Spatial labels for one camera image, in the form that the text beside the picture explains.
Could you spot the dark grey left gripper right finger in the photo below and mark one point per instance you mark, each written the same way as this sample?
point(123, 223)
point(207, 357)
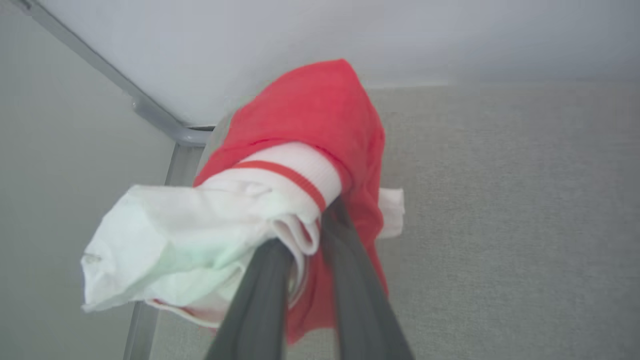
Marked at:
point(360, 310)

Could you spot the grey metal frame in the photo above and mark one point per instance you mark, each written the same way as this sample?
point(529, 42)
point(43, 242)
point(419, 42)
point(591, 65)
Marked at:
point(155, 112)

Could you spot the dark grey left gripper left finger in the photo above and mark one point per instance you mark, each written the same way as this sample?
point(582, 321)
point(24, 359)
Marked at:
point(260, 310)

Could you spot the red and white garment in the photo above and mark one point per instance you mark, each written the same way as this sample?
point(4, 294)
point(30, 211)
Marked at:
point(310, 110)

